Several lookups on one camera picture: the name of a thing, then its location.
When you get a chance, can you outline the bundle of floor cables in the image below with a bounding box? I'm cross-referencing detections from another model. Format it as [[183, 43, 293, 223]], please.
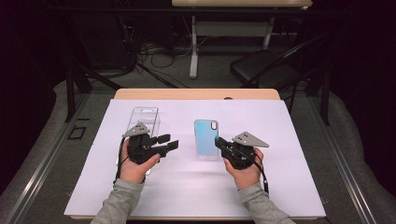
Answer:
[[118, 13, 210, 77]]

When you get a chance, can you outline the clear plastic bin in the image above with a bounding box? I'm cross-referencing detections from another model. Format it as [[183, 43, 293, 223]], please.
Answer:
[[117, 105, 162, 176]]

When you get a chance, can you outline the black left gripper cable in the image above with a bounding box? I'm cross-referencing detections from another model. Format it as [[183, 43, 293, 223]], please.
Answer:
[[113, 137, 131, 185]]

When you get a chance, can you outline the white board table cover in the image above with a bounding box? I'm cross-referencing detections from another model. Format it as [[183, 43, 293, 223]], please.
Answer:
[[64, 98, 327, 218]]

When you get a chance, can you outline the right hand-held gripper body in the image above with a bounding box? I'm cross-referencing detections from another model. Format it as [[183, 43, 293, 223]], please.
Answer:
[[219, 131, 270, 171]]

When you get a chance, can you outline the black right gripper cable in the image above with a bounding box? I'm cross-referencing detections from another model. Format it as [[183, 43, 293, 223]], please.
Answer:
[[236, 146, 270, 194]]

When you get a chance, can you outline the grey metal floor rail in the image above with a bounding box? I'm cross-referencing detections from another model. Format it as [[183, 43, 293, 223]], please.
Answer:
[[307, 92, 378, 224], [0, 92, 92, 224]]

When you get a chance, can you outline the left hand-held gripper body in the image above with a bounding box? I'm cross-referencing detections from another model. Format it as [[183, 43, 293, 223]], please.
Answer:
[[121, 121, 166, 166]]

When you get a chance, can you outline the black metal stand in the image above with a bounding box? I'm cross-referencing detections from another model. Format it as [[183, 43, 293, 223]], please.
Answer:
[[304, 31, 332, 127], [64, 18, 123, 123]]

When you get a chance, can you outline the person's left hand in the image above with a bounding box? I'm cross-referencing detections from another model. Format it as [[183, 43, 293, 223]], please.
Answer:
[[119, 138, 162, 185]]

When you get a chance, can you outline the person's right hand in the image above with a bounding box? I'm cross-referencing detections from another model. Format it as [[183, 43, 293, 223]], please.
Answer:
[[222, 147, 265, 190]]

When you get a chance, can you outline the teal and white phone case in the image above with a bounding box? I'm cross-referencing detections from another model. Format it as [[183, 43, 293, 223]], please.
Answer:
[[193, 119, 220, 161]]

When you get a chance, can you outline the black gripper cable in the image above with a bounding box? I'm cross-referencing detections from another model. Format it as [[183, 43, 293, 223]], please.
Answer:
[[113, 137, 131, 185], [236, 146, 270, 194]]

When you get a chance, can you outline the black folding chair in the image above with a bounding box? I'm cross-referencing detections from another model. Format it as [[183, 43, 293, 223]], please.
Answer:
[[229, 32, 331, 94]]

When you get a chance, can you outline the white-legged wooden desk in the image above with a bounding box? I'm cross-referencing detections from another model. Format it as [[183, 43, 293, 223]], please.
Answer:
[[171, 0, 313, 79]]

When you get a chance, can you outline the wooden table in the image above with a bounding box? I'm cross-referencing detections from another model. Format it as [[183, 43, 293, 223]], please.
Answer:
[[70, 88, 310, 222]]

